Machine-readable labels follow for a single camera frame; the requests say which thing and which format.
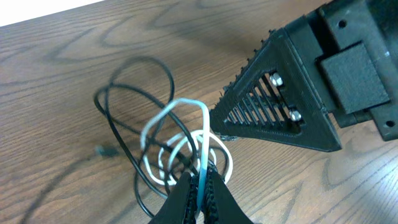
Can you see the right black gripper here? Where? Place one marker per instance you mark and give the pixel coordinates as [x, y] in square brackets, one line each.
[350, 51]

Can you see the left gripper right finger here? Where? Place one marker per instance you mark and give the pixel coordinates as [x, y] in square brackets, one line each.
[219, 206]

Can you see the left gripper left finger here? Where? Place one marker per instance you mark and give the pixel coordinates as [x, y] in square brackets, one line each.
[181, 204]

